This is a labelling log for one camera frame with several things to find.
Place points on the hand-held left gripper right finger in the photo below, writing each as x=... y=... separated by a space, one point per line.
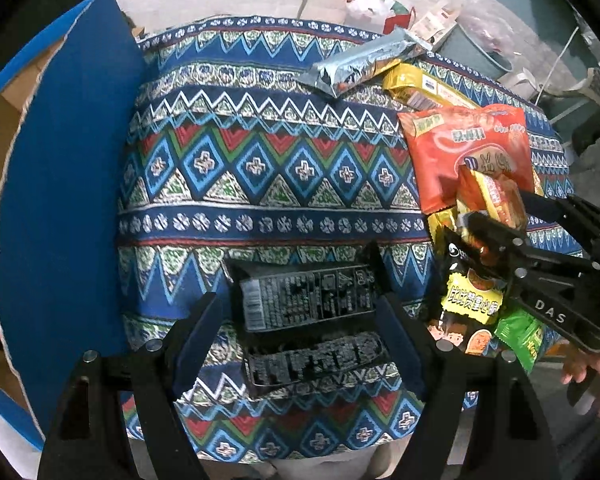
x=400 y=345

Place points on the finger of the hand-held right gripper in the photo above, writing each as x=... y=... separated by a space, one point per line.
x=505 y=245
x=542 y=207

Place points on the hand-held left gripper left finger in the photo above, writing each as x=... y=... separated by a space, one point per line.
x=200 y=340

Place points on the small orange snack packet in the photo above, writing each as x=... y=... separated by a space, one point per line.
x=495 y=195

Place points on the long yellow snack packet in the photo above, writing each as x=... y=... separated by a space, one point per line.
x=410 y=82

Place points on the blue cardboard box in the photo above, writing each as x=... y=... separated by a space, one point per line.
x=70 y=210

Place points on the green snack packet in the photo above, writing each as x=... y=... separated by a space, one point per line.
x=517 y=335

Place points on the plain yellow snack packet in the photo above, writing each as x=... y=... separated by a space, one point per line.
x=440 y=222

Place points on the yellow and black snack packet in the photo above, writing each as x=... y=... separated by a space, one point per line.
x=470 y=305

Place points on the large orange snack packet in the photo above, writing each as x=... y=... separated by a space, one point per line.
x=445 y=150

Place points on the thin white stick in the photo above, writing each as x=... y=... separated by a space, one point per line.
x=562 y=60

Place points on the grey trash bin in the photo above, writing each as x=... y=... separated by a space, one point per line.
x=472 y=52

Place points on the patterned blue tablecloth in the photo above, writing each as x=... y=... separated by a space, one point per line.
x=280 y=170

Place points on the white paper carton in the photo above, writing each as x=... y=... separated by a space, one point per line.
x=437 y=20

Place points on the white plastic object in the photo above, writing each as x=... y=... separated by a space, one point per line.
x=15 y=450

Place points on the silver snack packet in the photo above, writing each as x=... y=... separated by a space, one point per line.
x=360 y=62

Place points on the red and white bag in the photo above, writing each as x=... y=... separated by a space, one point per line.
x=375 y=7

